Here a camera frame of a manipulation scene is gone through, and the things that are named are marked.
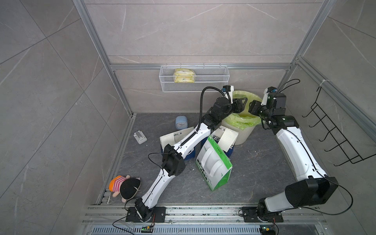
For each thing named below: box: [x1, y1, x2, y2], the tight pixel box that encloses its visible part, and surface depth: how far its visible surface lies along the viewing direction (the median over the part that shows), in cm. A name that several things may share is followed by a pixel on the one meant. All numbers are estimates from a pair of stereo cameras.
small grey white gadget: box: [133, 129, 148, 145], surface depth 106 cm
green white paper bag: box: [195, 135, 234, 192], surface depth 72 cm
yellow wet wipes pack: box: [174, 68, 195, 83], surface depth 89 cm
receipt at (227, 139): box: [217, 127, 239, 153], surface depth 80 cm
